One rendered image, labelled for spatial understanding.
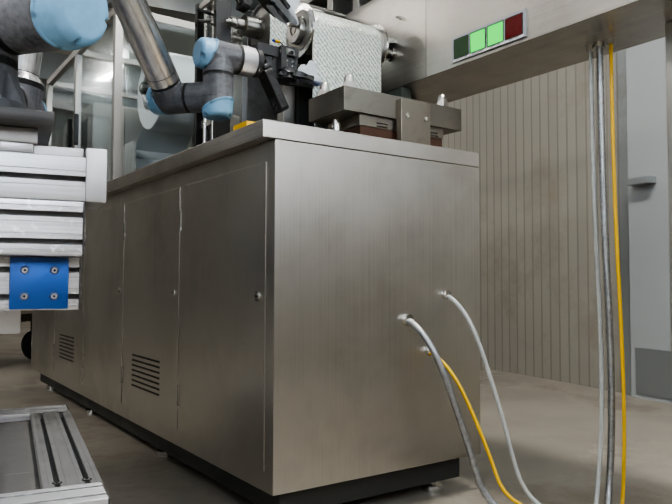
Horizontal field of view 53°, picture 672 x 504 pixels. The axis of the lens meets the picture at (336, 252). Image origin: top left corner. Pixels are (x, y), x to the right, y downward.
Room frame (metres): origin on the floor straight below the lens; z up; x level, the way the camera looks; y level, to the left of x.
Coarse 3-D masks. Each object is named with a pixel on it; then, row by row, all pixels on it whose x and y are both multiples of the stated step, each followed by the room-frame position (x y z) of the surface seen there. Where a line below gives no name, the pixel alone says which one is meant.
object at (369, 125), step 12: (348, 120) 1.70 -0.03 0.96; (360, 120) 1.66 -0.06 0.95; (372, 120) 1.68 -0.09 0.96; (384, 120) 1.70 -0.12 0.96; (396, 120) 1.73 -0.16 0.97; (360, 132) 1.66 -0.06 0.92; (372, 132) 1.68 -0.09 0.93; (384, 132) 1.71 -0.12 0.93; (396, 132) 1.73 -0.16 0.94; (432, 132) 1.80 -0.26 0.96; (432, 144) 1.80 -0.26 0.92
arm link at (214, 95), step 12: (204, 72) 1.62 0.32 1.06; (216, 72) 1.61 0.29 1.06; (228, 72) 1.62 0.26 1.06; (192, 84) 1.63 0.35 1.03; (204, 84) 1.62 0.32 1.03; (216, 84) 1.61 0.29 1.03; (228, 84) 1.62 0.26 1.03; (192, 96) 1.62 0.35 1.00; (204, 96) 1.61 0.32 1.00; (216, 96) 1.61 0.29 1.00; (228, 96) 1.62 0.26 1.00; (192, 108) 1.64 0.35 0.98; (204, 108) 1.62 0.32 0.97; (216, 108) 1.61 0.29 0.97; (228, 108) 1.62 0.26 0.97; (216, 120) 1.67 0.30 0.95
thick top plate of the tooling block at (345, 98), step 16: (320, 96) 1.70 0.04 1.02; (336, 96) 1.64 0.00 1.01; (352, 96) 1.63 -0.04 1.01; (368, 96) 1.66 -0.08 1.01; (384, 96) 1.69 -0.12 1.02; (320, 112) 1.70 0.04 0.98; (336, 112) 1.65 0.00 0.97; (352, 112) 1.65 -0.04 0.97; (368, 112) 1.66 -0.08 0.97; (384, 112) 1.69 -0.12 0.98; (432, 112) 1.78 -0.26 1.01; (448, 112) 1.82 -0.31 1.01; (448, 128) 1.82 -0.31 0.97
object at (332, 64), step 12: (312, 48) 1.80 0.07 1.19; (324, 48) 1.82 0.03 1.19; (336, 48) 1.84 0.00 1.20; (312, 60) 1.80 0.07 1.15; (324, 60) 1.82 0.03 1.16; (336, 60) 1.84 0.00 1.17; (348, 60) 1.87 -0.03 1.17; (360, 60) 1.89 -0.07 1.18; (372, 60) 1.92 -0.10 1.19; (324, 72) 1.82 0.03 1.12; (336, 72) 1.85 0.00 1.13; (348, 72) 1.87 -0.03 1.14; (360, 72) 1.89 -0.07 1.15; (372, 72) 1.92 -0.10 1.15; (312, 84) 1.80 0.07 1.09; (336, 84) 1.85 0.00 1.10; (360, 84) 1.89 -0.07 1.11; (372, 84) 1.92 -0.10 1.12; (312, 96) 1.80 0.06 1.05
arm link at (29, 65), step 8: (24, 56) 1.65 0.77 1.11; (32, 56) 1.66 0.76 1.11; (40, 56) 1.69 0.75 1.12; (24, 64) 1.65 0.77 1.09; (32, 64) 1.66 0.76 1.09; (40, 64) 1.69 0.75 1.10; (24, 72) 1.65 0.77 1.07; (32, 72) 1.66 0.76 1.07; (24, 80) 1.64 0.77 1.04; (32, 80) 1.73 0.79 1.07; (24, 88) 1.64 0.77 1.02; (32, 88) 1.65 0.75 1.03; (40, 88) 1.68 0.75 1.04; (32, 96) 1.65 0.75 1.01; (40, 96) 1.68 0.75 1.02; (32, 104) 1.65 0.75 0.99; (40, 104) 1.69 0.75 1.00
